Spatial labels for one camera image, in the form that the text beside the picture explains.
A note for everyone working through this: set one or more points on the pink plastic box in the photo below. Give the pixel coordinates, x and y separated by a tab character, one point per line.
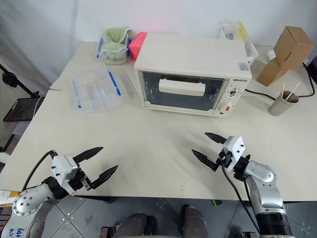
137	45

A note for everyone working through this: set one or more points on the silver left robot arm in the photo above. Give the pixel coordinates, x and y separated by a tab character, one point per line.
24	201

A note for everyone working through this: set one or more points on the yellow green sponge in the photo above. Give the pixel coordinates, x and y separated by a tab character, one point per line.
217	202

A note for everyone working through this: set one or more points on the black stand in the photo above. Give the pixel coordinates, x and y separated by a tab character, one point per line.
18	83

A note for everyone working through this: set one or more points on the small cardboard box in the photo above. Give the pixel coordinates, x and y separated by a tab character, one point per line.
271	73

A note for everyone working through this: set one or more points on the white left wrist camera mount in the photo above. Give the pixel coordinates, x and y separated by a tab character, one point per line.
60	165

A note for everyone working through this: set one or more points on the clear bag with yellow items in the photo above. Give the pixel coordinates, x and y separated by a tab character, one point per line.
231	31

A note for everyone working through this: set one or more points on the large cardboard box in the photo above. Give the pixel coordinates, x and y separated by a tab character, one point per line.
293	47

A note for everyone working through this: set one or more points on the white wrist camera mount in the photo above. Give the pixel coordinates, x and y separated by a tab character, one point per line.
235	148
60	165

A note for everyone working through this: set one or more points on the white toaster oven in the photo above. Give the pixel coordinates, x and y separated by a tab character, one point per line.
193	59

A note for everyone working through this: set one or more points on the wooden chopstick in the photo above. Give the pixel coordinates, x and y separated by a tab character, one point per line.
283	89
293	91

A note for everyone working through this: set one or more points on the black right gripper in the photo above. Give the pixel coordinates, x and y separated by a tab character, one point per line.
224	158

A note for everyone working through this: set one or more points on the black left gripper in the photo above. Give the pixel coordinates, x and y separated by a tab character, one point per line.
78	180

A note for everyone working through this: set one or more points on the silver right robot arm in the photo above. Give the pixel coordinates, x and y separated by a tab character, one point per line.
266	188

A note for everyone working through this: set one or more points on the empty clear box blue latches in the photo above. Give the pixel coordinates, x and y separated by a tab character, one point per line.
95	90

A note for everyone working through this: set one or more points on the green cloth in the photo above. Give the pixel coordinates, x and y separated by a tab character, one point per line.
116	34
111	46

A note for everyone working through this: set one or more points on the black device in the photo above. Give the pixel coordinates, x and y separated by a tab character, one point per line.
313	68

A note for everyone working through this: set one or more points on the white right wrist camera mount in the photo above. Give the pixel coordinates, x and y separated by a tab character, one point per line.
235	148

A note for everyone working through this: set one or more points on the flat cardboard carton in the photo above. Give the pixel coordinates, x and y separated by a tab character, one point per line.
8	197

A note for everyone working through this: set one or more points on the white plastic bin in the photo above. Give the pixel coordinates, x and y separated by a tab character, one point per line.
252	53

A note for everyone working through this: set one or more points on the grey cup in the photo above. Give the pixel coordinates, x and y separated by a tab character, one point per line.
281	106

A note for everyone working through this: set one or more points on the clear box holding green cloths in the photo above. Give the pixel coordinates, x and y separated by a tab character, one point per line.
112	55

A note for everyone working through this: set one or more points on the small white container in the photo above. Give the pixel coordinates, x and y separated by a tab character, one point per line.
271	55

